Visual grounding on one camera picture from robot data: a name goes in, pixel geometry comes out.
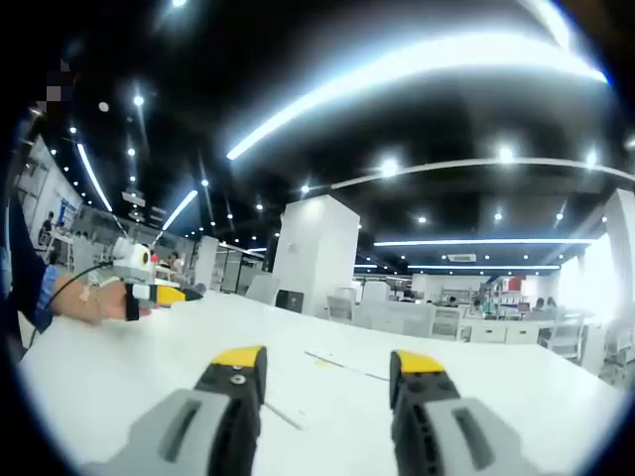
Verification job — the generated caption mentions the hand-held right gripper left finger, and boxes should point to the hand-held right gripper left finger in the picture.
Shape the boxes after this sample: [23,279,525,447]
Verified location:
[82,345,269,476]

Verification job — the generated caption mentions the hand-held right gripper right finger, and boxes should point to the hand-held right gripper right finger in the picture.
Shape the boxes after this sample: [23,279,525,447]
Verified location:
[389,349,550,476]

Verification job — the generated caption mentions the white socket holder cover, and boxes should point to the white socket holder cover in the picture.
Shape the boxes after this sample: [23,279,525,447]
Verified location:
[261,400,305,431]

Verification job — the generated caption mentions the white socket holder panel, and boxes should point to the white socket holder panel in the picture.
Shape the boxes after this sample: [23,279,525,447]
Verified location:
[304,349,358,372]

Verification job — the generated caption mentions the person's left hand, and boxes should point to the person's left hand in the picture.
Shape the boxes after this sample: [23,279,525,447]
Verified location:
[68,275,165,327]

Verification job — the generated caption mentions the slim white pillar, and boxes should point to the slim white pillar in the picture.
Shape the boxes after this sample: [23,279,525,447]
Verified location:
[195,235,219,292]

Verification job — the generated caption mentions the short ceiling light strip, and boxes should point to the short ceiling light strip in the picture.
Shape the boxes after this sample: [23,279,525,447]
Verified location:
[161,188,199,232]
[75,142,114,213]

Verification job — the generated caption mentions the black box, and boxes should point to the black box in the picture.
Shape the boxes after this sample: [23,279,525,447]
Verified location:
[276,290,305,314]

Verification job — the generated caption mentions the person's blue shirt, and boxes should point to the person's blue shirt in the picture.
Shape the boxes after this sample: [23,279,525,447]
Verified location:
[0,123,54,363]

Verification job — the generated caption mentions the white low cabinets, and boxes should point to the white low cabinets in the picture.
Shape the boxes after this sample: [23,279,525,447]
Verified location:
[436,316,548,346]

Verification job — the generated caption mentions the white partition row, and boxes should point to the white partition row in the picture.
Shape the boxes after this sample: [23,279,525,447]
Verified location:
[354,282,439,339]

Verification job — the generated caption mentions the large white square pillar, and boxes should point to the large white square pillar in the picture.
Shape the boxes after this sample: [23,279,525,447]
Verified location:
[271,193,362,318]

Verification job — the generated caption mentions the white mesh chair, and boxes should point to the white mesh chair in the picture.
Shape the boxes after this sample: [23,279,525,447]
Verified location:
[324,295,356,324]

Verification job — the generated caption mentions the curved ceiling light strip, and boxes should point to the curved ceiling light strip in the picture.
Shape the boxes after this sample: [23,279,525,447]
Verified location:
[406,264,562,272]
[372,237,596,248]

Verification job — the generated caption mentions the long ceiling light strip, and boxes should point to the long ceiling light strip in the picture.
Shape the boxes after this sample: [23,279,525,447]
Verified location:
[225,34,610,162]

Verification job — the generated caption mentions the white pillar beside window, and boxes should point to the white pillar beside window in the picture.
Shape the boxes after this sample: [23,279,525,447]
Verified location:
[601,186,635,311]

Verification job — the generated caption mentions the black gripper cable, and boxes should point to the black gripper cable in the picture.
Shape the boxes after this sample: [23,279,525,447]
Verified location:
[27,261,123,348]

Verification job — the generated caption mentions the curved ceiling rail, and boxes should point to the curved ceiling rail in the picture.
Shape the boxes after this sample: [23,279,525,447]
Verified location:
[329,157,635,191]

